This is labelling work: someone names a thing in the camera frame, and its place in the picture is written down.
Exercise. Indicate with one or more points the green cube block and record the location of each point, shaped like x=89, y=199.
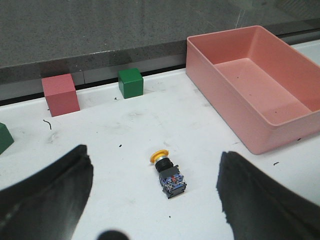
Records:
x=130, y=83

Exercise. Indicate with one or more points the pink plastic bin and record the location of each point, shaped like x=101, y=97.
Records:
x=266, y=91

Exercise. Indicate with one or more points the grey stone counter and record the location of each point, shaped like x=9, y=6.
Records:
x=87, y=38

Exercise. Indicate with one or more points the yellow push button switch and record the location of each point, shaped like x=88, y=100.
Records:
x=170, y=177

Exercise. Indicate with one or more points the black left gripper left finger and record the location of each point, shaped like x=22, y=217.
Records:
x=49, y=204

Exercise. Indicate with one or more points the pink cube block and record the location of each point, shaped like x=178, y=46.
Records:
x=60, y=94

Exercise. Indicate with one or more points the green block at left edge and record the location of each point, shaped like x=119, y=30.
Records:
x=6, y=139

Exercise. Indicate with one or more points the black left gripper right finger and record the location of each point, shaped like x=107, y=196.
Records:
x=259, y=208

